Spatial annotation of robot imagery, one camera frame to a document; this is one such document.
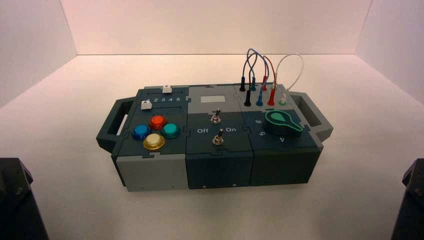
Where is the green pointer rotary knob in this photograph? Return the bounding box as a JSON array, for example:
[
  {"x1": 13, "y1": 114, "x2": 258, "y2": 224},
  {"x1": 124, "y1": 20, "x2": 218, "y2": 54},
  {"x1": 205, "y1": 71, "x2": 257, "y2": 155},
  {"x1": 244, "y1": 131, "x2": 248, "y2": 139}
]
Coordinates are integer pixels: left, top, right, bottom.
[{"x1": 264, "y1": 110, "x2": 304, "y2": 136}]

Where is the red jumper wire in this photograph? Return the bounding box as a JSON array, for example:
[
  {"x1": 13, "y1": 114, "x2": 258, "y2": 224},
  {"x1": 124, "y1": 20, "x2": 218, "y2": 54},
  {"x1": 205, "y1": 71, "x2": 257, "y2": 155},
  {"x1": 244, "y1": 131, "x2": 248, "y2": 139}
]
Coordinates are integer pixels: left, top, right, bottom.
[{"x1": 261, "y1": 55, "x2": 278, "y2": 107}]

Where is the dark teal grey control box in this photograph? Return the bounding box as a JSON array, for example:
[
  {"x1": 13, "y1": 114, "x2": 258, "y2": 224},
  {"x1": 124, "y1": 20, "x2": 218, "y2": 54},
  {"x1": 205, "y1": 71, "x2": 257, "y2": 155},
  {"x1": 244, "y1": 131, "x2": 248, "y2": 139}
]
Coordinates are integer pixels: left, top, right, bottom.
[{"x1": 96, "y1": 82, "x2": 334, "y2": 193}]

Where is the blue jumper wire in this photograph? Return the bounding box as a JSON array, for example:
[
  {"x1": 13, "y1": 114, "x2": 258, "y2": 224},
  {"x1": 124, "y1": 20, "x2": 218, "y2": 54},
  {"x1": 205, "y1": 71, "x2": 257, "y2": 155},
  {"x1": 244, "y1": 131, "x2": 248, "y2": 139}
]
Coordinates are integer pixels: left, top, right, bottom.
[{"x1": 246, "y1": 48, "x2": 270, "y2": 108}]

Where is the white jumper wire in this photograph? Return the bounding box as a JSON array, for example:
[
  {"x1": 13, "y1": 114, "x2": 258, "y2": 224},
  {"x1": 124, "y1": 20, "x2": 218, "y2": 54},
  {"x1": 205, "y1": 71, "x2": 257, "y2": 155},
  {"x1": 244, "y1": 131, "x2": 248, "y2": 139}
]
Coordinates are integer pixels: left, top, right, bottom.
[{"x1": 274, "y1": 53, "x2": 305, "y2": 106}]

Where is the orange round push button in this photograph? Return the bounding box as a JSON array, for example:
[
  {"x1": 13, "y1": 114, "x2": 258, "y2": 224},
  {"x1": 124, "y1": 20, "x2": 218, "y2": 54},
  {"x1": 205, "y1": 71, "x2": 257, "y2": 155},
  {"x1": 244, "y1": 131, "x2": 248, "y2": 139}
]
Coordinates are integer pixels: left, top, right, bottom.
[{"x1": 149, "y1": 115, "x2": 168, "y2": 131}]

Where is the teal round push button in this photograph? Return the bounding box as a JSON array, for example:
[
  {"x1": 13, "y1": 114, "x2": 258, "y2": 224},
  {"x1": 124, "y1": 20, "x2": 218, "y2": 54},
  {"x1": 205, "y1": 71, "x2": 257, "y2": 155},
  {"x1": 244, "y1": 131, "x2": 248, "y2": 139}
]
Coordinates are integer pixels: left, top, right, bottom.
[{"x1": 160, "y1": 123, "x2": 182, "y2": 139}]

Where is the blue round push button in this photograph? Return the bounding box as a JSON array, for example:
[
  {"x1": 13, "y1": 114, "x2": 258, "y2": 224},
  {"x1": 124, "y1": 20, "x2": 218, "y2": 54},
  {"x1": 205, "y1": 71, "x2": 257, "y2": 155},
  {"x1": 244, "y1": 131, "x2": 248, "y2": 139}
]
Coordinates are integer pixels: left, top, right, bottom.
[{"x1": 131, "y1": 124, "x2": 153, "y2": 141}]

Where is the black jumper wire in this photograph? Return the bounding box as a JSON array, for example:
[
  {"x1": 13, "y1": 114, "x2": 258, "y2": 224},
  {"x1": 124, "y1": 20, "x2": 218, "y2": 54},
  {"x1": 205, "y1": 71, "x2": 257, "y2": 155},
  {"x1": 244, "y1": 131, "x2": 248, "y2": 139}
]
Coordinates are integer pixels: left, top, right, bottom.
[{"x1": 239, "y1": 52, "x2": 259, "y2": 108}]

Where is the metal toggle switch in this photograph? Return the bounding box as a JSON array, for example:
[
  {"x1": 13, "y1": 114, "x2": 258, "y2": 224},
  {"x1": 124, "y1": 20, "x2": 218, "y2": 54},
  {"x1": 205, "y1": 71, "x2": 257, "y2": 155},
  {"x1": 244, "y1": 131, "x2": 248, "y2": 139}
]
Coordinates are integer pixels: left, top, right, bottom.
[
  {"x1": 212, "y1": 130, "x2": 224, "y2": 147},
  {"x1": 210, "y1": 108, "x2": 222, "y2": 125}
]

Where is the yellow round push button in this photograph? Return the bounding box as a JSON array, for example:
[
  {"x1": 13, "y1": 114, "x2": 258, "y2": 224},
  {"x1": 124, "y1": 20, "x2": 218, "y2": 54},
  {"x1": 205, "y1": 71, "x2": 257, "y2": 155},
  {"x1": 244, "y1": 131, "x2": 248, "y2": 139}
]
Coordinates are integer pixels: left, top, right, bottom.
[{"x1": 143, "y1": 133, "x2": 166, "y2": 151}]

